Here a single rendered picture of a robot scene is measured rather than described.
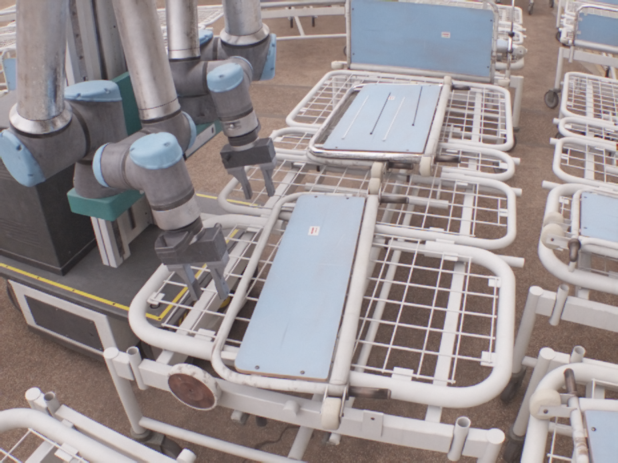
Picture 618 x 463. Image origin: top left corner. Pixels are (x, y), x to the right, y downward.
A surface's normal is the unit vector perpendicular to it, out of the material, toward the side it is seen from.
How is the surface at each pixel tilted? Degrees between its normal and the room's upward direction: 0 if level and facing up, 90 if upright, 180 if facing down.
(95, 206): 90
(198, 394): 90
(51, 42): 110
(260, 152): 90
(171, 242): 11
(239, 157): 90
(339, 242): 1
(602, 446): 5
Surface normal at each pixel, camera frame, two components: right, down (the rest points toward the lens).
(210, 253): -0.18, 0.54
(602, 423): -0.01, -0.88
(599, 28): -0.44, 0.50
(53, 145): 0.62, 0.65
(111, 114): 0.83, 0.26
